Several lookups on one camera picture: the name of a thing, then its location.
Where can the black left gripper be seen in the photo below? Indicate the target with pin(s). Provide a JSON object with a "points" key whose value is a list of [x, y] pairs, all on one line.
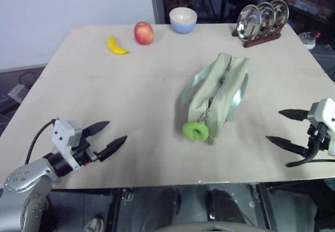
{"points": [[85, 152]]}

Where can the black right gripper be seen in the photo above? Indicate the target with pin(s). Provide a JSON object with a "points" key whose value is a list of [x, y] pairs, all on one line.
{"points": [[318, 135]]}

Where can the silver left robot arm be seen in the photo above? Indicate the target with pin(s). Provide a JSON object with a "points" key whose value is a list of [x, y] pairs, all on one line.
{"points": [[23, 180]]}

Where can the light green zipper bag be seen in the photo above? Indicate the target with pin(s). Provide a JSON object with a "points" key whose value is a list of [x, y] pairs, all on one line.
{"points": [[225, 90]]}

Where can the yellow banana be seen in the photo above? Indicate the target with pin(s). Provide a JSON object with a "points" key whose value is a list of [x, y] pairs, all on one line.
{"points": [[115, 47]]}

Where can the grey shoe on floor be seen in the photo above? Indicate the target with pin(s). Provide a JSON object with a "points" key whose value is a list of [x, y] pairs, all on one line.
{"points": [[93, 224]]}

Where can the white sneaker with red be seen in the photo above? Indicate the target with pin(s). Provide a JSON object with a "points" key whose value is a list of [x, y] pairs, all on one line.
{"points": [[310, 41]]}

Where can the dark wooden plate rack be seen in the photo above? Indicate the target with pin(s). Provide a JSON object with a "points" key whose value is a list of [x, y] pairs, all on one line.
{"points": [[261, 40]]}

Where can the grey power strip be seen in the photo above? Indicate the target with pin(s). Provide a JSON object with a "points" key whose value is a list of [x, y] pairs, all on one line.
{"points": [[17, 91]]}

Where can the dark rounded shape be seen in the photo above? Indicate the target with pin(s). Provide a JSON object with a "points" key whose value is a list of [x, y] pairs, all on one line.
{"points": [[226, 208]]}

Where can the red apple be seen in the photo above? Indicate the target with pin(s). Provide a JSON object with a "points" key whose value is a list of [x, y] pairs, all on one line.
{"points": [[143, 33]]}

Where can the blue and white bowl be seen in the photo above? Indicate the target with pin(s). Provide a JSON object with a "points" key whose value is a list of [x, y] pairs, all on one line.
{"points": [[183, 23]]}

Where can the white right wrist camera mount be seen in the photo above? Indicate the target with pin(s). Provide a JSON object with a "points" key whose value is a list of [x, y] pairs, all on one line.
{"points": [[324, 111]]}

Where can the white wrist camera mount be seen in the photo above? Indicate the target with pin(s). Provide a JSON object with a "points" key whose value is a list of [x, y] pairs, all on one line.
{"points": [[324, 111], [62, 135]]}

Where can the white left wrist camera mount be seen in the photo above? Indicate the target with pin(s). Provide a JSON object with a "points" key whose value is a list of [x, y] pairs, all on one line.
{"points": [[62, 135]]}

